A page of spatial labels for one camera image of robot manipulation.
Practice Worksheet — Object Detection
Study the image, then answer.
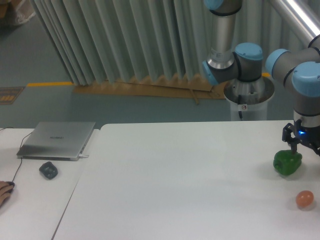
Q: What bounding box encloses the brown egg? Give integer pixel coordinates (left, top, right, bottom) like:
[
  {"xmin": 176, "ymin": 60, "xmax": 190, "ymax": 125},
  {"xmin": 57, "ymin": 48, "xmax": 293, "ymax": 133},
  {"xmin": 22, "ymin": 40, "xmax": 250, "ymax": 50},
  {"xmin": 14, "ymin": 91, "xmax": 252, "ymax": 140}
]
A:
[{"xmin": 295, "ymin": 190, "xmax": 314, "ymax": 208}]

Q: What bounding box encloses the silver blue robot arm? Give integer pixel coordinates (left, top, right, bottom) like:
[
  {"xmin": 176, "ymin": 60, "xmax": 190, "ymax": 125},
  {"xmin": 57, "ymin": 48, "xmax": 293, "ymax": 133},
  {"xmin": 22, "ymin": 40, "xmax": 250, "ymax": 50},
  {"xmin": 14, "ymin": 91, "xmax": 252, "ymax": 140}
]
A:
[{"xmin": 202, "ymin": 0, "xmax": 320, "ymax": 154}]

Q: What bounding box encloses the black computer mouse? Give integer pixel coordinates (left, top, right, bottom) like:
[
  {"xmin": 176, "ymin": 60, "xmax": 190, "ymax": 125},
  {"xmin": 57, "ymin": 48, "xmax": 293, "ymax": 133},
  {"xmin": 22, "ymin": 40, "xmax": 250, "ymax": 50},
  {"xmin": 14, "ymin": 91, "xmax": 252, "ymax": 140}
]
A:
[{"xmin": 6, "ymin": 181, "xmax": 15, "ymax": 194}]

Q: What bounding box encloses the white usb plug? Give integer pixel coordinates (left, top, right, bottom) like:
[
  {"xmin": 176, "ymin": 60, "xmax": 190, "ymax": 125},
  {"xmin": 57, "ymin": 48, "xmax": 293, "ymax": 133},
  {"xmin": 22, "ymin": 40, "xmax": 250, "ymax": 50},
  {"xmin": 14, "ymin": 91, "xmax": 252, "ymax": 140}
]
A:
[{"xmin": 78, "ymin": 154, "xmax": 89, "ymax": 159}]

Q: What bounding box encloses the black mouse cable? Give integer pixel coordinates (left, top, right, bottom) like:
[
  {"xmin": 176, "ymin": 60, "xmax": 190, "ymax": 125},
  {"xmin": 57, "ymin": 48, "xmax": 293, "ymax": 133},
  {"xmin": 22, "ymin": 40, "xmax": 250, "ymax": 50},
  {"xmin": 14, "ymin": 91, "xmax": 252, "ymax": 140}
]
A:
[{"xmin": 0, "ymin": 126, "xmax": 36, "ymax": 183}]

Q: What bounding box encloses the clear plastic bag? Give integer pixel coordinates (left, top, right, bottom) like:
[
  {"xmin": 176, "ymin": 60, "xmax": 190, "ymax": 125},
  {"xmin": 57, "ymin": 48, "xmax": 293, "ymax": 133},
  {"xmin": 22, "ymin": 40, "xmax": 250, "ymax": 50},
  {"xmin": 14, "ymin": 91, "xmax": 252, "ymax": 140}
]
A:
[{"xmin": 6, "ymin": 0, "xmax": 36, "ymax": 26}]

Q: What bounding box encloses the gloved human hand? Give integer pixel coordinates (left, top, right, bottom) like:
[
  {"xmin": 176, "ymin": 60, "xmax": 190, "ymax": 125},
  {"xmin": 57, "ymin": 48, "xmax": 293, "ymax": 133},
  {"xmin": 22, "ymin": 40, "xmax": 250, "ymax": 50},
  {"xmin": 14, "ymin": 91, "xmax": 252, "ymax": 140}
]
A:
[{"xmin": 0, "ymin": 181, "xmax": 12, "ymax": 206}]

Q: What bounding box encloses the green bell pepper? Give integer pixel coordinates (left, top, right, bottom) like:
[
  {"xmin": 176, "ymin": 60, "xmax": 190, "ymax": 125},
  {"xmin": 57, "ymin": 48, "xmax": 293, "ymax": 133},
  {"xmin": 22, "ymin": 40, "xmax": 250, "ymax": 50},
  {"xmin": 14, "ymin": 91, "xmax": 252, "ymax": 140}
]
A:
[{"xmin": 273, "ymin": 150, "xmax": 303, "ymax": 176}]

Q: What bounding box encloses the silver closed laptop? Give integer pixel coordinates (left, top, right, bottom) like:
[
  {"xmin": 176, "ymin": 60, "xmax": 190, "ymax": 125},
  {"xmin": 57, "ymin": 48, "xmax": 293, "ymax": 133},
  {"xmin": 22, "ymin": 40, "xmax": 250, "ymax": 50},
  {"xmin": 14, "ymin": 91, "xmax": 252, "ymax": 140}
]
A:
[{"xmin": 16, "ymin": 121, "xmax": 96, "ymax": 161}]

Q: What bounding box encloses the black small controller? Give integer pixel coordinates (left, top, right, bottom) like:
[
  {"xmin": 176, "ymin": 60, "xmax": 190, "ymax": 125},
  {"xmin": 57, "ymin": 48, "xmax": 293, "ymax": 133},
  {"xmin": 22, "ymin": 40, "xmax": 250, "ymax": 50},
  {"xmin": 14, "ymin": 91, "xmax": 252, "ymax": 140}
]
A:
[{"xmin": 39, "ymin": 161, "xmax": 59, "ymax": 180}]

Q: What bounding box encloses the pale green curtain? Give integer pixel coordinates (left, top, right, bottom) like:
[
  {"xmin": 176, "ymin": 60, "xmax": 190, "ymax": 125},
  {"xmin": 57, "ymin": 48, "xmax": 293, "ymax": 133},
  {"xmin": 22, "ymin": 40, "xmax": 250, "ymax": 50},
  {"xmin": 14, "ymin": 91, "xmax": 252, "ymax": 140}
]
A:
[{"xmin": 29, "ymin": 0, "xmax": 320, "ymax": 85}]

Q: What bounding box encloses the brown cardboard sheet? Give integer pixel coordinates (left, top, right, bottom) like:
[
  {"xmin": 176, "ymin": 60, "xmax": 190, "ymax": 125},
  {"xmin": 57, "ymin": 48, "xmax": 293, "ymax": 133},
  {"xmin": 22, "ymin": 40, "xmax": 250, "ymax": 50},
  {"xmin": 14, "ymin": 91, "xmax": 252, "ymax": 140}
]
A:
[{"xmin": 73, "ymin": 73, "xmax": 226, "ymax": 104}]

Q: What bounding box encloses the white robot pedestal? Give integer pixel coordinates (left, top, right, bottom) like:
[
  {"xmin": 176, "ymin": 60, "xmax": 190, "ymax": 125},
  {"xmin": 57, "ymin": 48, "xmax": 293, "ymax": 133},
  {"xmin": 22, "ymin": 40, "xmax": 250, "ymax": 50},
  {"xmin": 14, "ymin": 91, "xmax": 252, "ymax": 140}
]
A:
[{"xmin": 223, "ymin": 76, "xmax": 275, "ymax": 121}]

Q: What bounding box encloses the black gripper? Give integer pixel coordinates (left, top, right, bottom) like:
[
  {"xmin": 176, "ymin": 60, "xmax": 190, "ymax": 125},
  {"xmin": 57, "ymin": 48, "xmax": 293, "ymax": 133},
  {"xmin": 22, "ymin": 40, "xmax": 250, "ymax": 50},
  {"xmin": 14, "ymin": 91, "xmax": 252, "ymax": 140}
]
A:
[{"xmin": 282, "ymin": 119, "xmax": 320, "ymax": 156}]

